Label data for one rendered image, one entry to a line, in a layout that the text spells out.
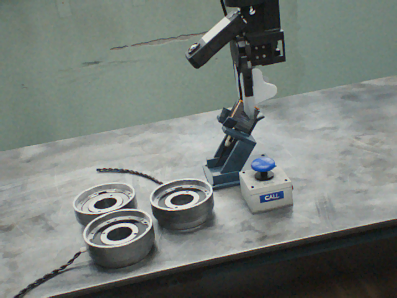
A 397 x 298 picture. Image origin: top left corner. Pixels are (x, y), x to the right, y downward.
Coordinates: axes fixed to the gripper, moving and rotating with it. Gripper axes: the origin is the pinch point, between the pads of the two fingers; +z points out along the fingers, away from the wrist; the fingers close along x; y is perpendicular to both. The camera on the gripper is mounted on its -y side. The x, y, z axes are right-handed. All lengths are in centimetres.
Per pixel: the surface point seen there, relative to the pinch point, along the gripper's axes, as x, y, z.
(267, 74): 151, 39, 42
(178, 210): -16.7, -15.3, 8.1
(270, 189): -15.4, -0.1, 8.2
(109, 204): -5.8, -26.7, 10.5
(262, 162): -12.7, -0.4, 4.7
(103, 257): -23.0, -27.2, 9.7
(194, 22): 150, 9, 13
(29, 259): -15.9, -39.3, 12.0
